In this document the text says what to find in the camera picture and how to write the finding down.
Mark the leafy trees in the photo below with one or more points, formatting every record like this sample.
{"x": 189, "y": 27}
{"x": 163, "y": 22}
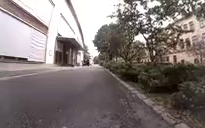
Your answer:
{"x": 140, "y": 33}

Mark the green bushes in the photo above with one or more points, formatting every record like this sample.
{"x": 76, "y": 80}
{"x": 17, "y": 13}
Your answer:
{"x": 176, "y": 83}

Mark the pale sidewalk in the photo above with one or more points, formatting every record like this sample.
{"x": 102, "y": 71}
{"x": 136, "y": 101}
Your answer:
{"x": 16, "y": 70}

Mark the white industrial building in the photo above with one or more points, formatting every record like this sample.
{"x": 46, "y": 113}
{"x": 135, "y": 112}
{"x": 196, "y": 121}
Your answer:
{"x": 26, "y": 30}

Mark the stone kerb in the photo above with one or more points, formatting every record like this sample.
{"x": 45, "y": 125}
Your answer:
{"x": 146, "y": 100}

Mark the beige building with windows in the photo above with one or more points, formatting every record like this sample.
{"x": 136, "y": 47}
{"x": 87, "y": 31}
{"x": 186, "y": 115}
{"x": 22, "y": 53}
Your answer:
{"x": 190, "y": 43}

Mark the grey asphalt road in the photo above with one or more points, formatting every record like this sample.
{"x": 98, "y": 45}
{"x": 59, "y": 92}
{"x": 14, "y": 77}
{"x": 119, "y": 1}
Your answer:
{"x": 63, "y": 100}

